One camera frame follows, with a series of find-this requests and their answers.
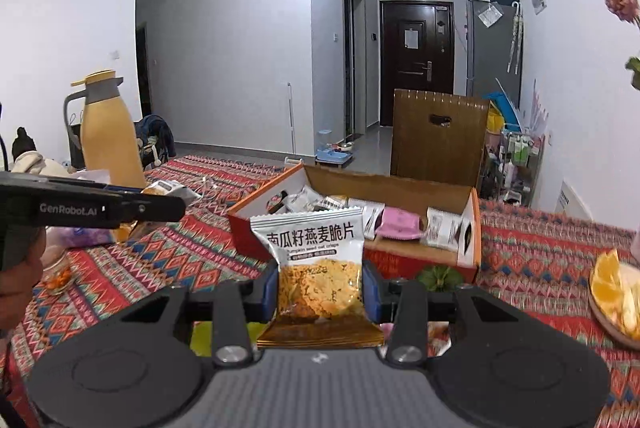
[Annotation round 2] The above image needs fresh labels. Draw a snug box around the beige cloth bundle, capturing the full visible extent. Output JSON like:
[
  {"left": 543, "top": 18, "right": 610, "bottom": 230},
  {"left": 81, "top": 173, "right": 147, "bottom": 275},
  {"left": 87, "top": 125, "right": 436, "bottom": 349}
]
[{"left": 11, "top": 150, "right": 76, "bottom": 181}]

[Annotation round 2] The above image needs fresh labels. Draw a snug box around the purple tissue pack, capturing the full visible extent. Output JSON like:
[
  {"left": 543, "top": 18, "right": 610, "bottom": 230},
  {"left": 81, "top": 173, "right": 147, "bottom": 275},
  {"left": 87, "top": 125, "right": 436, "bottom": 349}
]
[{"left": 47, "top": 227, "right": 117, "bottom": 250}]

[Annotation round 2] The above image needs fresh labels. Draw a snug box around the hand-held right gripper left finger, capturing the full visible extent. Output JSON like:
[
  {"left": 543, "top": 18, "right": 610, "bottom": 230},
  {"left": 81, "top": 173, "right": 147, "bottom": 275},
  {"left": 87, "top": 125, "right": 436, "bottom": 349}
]
[{"left": 117, "top": 259, "right": 280, "bottom": 369}]

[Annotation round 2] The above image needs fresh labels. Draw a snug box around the brown chair back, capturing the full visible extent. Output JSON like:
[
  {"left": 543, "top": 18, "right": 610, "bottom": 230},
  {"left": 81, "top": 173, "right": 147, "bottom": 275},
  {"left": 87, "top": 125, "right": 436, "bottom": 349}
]
[{"left": 390, "top": 89, "right": 491, "bottom": 189}]

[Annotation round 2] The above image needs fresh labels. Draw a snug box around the red cardboard box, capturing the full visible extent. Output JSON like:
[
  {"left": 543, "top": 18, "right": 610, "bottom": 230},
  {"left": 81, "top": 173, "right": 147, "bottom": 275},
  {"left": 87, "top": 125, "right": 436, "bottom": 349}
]
[{"left": 227, "top": 164, "right": 483, "bottom": 293}]

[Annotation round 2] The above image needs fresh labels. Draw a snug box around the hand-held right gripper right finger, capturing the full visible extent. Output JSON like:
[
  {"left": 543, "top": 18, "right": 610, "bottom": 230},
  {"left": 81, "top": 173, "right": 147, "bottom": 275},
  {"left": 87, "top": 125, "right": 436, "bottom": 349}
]
[{"left": 361, "top": 259, "right": 523, "bottom": 369}]

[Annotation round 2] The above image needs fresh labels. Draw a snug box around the grey refrigerator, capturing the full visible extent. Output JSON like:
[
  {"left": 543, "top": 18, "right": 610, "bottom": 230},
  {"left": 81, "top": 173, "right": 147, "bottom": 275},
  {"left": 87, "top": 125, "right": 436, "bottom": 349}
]
[{"left": 466, "top": 0, "right": 523, "bottom": 101}]

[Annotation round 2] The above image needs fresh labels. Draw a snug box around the white plastic bag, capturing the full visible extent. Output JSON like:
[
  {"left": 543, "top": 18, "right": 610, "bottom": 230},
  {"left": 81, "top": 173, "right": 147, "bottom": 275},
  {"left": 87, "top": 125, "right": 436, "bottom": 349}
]
[{"left": 67, "top": 169, "right": 112, "bottom": 185}]

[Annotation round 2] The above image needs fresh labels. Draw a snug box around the blue pet bowl stand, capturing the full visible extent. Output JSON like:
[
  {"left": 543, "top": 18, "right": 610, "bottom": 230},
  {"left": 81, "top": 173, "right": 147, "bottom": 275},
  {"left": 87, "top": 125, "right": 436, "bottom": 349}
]
[{"left": 315, "top": 148, "right": 352, "bottom": 169}]

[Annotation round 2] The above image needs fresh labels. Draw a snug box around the red patterned tablecloth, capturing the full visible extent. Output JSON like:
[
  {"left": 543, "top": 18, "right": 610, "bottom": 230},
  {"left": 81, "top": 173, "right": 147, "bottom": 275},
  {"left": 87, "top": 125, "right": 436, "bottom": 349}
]
[{"left": 0, "top": 155, "right": 640, "bottom": 428}]

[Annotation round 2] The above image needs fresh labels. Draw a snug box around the brown plate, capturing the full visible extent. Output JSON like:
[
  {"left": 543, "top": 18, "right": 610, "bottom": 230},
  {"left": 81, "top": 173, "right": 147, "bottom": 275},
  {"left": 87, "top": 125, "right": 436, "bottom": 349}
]
[{"left": 589, "top": 278, "right": 640, "bottom": 351}]

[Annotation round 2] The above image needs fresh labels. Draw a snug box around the storage rack with bottles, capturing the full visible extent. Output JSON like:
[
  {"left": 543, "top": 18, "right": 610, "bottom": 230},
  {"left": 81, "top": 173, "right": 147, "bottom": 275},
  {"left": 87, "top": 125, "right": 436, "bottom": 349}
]
[{"left": 477, "top": 92, "right": 548, "bottom": 207}]

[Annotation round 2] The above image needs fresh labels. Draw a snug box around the pink snack packet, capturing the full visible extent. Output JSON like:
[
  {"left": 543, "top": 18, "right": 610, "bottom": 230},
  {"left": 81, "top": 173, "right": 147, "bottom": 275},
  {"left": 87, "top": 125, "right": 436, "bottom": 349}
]
[{"left": 375, "top": 208, "right": 425, "bottom": 241}]

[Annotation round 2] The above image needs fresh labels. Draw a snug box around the green snack packet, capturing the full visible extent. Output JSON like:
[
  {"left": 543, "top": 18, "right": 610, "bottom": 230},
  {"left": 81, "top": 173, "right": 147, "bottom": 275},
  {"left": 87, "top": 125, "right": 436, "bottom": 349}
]
[{"left": 190, "top": 322, "right": 266, "bottom": 357}]

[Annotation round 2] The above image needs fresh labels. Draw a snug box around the white grey snack packet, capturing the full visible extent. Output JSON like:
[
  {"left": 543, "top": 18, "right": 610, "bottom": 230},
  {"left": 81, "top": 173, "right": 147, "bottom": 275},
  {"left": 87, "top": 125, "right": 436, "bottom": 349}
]
[
  {"left": 361, "top": 204, "right": 386, "bottom": 240},
  {"left": 287, "top": 185, "right": 321, "bottom": 213},
  {"left": 425, "top": 207, "right": 464, "bottom": 252}
]

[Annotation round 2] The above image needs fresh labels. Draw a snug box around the dark entrance door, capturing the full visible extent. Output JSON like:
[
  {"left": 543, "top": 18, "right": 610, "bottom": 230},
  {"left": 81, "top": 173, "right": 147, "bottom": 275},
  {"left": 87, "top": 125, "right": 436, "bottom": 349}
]
[{"left": 379, "top": 0, "right": 456, "bottom": 129}]

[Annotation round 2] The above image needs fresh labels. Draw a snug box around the dark blue cloth bundle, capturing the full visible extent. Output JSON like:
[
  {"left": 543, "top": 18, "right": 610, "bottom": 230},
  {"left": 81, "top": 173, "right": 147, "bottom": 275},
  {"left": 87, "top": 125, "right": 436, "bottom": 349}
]
[{"left": 134, "top": 114, "right": 177, "bottom": 169}]

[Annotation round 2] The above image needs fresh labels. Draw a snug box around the white pole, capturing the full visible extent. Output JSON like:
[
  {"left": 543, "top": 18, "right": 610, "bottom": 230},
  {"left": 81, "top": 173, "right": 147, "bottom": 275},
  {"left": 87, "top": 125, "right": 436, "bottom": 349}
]
[{"left": 285, "top": 82, "right": 297, "bottom": 159}]

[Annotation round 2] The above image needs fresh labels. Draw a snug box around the person's left hand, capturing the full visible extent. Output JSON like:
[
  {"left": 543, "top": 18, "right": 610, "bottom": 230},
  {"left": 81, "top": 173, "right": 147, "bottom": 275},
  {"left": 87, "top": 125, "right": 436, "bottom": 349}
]
[{"left": 0, "top": 229, "right": 47, "bottom": 340}]

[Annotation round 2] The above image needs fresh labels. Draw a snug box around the folded white umbrella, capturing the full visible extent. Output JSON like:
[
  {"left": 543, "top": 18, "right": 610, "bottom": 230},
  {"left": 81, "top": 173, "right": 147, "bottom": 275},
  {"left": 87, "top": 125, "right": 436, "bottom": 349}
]
[{"left": 507, "top": 2, "right": 525, "bottom": 74}]

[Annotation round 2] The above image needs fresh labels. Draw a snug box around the brown interior door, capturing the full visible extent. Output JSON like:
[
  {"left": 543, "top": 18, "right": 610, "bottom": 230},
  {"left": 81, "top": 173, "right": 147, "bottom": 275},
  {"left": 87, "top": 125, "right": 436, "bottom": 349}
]
[{"left": 342, "top": 0, "right": 366, "bottom": 139}]

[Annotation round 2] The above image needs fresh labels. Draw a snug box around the glass cup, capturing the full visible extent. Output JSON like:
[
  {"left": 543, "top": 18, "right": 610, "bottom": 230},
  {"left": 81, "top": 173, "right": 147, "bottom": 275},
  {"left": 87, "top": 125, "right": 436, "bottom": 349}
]
[{"left": 41, "top": 252, "right": 72, "bottom": 295}]

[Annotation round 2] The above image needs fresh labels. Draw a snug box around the paper sheet on refrigerator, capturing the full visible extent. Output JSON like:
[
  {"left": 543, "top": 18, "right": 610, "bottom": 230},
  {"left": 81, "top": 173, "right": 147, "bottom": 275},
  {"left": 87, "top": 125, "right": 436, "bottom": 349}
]
[{"left": 477, "top": 4, "right": 502, "bottom": 27}]

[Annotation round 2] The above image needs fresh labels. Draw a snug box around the yellow thermos jug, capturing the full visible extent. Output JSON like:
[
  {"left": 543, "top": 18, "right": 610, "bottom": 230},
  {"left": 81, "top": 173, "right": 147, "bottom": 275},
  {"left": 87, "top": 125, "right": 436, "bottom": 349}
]
[{"left": 63, "top": 70, "right": 147, "bottom": 191}]

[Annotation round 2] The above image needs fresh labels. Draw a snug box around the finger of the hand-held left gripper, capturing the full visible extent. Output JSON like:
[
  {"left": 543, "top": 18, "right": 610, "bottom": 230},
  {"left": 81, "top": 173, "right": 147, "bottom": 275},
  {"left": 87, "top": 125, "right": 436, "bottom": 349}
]
[
  {"left": 47, "top": 177, "right": 147, "bottom": 197},
  {"left": 119, "top": 194, "right": 187, "bottom": 223}
]

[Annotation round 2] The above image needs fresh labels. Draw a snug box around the long orange snack packet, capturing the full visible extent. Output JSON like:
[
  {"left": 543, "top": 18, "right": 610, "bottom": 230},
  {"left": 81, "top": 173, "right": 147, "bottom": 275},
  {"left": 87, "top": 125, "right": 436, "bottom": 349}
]
[{"left": 428, "top": 322, "right": 453, "bottom": 349}]

